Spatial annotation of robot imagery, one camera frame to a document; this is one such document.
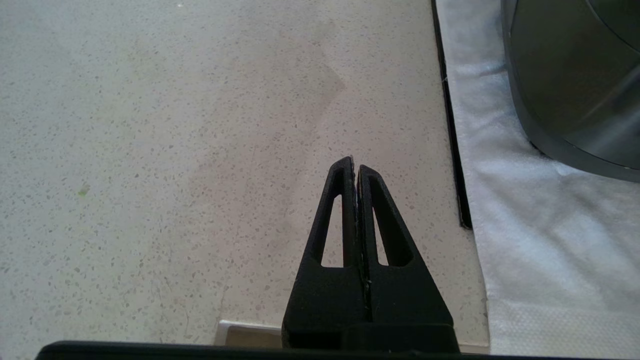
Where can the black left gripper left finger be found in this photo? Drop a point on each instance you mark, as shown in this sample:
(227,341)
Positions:
(325,300)

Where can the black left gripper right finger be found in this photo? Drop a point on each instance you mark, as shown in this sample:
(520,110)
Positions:
(405,305)

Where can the black rice cooker body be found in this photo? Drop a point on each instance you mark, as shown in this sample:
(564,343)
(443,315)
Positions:
(575,90)

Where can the white cloth mat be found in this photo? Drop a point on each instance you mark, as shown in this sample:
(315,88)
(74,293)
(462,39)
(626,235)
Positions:
(550,260)

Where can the stray green grain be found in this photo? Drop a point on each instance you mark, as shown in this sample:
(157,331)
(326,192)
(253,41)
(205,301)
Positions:
(83,190)

